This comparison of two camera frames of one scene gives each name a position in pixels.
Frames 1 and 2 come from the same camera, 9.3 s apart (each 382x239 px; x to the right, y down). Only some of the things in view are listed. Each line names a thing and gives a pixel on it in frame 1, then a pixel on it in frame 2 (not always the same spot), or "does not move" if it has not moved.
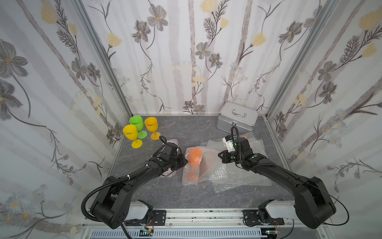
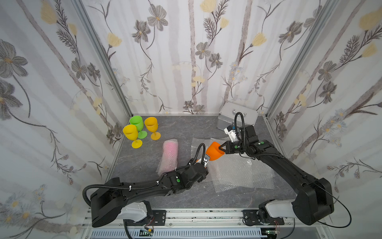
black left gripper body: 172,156 → 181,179
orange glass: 195,158 → 214,151
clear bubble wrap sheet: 227,176 does not move
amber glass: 152,125 does not move
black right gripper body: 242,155 → 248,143
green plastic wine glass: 138,121 does not move
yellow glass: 131,132 does not move
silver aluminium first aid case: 232,115 does not move
